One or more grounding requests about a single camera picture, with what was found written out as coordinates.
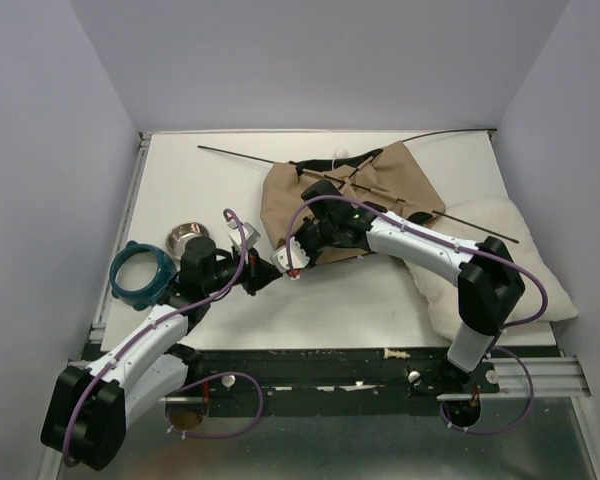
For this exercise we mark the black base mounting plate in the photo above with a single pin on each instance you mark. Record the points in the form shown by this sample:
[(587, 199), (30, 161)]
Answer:
[(324, 382)]

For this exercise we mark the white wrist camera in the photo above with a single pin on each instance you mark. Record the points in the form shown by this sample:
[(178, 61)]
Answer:
[(243, 236), (290, 260)]

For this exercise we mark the teal double bowl stand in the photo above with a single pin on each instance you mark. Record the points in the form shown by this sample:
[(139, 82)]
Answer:
[(139, 275)]

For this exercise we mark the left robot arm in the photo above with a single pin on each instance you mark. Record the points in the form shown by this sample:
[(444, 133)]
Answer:
[(92, 407)]

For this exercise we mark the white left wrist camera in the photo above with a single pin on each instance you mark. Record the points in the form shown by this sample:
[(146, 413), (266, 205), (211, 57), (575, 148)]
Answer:
[(243, 236)]

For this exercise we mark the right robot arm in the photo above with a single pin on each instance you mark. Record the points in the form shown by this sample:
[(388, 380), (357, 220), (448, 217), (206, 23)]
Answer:
[(488, 286)]

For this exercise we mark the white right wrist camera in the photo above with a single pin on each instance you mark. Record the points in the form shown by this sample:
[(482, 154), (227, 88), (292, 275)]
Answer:
[(290, 260)]

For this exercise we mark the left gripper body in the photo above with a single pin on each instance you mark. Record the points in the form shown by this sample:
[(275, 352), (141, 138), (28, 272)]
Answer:
[(249, 276)]

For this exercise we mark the white pompom toy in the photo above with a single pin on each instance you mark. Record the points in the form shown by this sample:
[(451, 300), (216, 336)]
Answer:
[(339, 153)]

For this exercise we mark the aluminium rail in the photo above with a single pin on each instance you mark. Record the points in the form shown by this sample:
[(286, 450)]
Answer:
[(551, 378)]

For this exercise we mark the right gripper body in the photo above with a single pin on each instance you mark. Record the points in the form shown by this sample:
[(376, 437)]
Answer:
[(313, 237)]

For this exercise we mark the cream chess piece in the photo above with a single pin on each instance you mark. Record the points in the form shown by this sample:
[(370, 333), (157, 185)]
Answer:
[(395, 354)]

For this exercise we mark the steel pet bowl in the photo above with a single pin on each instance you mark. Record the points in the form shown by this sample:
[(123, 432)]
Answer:
[(181, 234)]

